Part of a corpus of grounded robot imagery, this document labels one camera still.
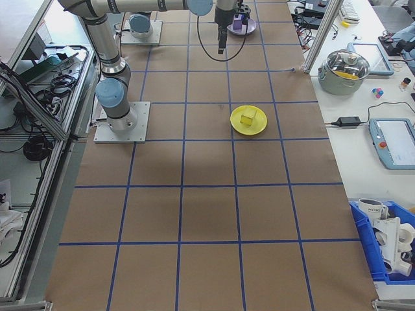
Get purple round plate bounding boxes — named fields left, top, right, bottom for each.
left=226, top=17, right=257, bottom=36

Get yellow foam block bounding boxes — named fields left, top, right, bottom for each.
left=239, top=111, right=257, bottom=128

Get yellow round plate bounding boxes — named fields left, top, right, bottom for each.
left=230, top=105, right=268, bottom=139

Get white keyboard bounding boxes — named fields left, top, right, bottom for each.
left=340, top=0, right=361, bottom=23

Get glass pot lid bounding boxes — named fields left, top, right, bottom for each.
left=326, top=49, right=370, bottom=80

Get steel cooking pot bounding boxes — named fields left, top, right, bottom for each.
left=317, top=49, right=370, bottom=95

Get green circuit board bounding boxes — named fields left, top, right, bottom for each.
left=19, top=56, right=80, bottom=86

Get black box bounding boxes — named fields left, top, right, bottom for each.
left=21, top=32, right=46, bottom=61

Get white mug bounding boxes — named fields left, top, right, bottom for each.
left=358, top=198, right=389, bottom=222

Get blue plastic bin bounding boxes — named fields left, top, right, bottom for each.
left=349, top=200, right=415, bottom=286

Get white pipe fittings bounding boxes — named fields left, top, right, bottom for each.
left=372, top=216, right=415, bottom=275

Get white paper stack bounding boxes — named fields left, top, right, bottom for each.
left=0, top=179, right=23, bottom=247

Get aluminium corner bar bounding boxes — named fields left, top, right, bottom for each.
left=372, top=299, right=415, bottom=311
left=0, top=300, right=53, bottom=311

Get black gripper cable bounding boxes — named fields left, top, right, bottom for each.
left=196, top=9, right=250, bottom=62

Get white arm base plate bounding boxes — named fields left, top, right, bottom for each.
left=93, top=101, right=152, bottom=144
left=120, top=19, right=163, bottom=45

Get aluminium profile post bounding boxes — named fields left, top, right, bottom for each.
left=301, top=0, right=345, bottom=75

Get V-shaped metal bar frame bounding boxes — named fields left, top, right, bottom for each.
left=0, top=0, right=100, bottom=307

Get coiled black cable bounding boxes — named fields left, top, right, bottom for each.
left=22, top=134, right=54, bottom=163

